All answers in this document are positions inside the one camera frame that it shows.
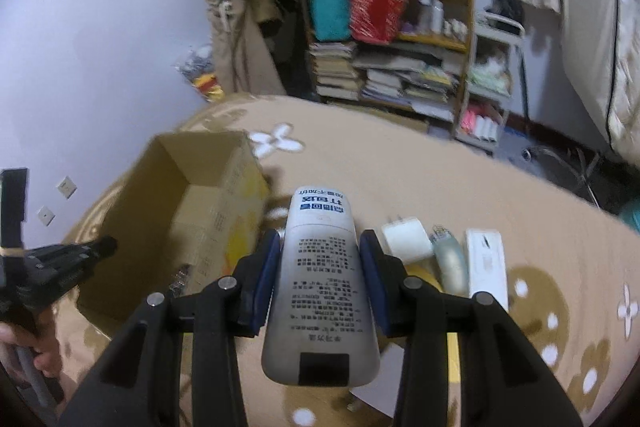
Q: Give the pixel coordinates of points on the upper wall socket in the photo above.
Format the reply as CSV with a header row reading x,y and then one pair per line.
x,y
67,187

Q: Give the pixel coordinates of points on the left hand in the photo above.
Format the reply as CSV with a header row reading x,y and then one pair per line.
x,y
47,357

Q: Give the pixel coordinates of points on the beige hanging coat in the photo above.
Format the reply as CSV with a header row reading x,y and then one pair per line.
x,y
242,61

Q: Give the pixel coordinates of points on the red patterned gift bag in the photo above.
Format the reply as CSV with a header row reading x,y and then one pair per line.
x,y
376,21

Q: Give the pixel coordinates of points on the white charger plug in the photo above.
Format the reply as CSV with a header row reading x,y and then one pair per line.
x,y
407,240

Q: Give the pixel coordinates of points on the yellow flat object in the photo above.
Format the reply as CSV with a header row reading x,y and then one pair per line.
x,y
432,354

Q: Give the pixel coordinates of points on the teal bag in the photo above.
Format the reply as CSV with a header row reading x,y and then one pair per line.
x,y
330,19

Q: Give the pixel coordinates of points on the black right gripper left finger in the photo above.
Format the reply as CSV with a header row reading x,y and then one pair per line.
x,y
136,380

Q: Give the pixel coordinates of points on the plush toys in plastic bag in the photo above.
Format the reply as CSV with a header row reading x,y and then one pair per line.
x,y
197,67

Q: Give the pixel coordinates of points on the wooden bookshelf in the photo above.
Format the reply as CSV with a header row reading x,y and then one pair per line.
x,y
406,55

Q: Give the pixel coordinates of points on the white trolley cart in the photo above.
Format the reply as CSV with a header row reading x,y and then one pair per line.
x,y
488,83

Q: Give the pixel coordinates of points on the wall socket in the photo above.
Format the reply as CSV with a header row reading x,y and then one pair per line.
x,y
67,187
45,215

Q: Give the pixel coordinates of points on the stack of books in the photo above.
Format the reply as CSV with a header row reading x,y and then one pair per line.
x,y
332,71

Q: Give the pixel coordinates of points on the brown cardboard box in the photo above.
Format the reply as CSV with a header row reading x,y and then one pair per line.
x,y
185,214

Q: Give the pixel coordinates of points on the lower wall socket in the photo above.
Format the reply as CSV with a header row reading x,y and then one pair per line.
x,y
45,215

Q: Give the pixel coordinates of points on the white printed tube bottle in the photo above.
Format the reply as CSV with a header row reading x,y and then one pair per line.
x,y
320,330

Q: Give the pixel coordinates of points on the white paper card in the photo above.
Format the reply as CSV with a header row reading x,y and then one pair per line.
x,y
382,392

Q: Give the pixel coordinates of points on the white quilt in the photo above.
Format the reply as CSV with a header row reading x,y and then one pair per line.
x,y
600,47

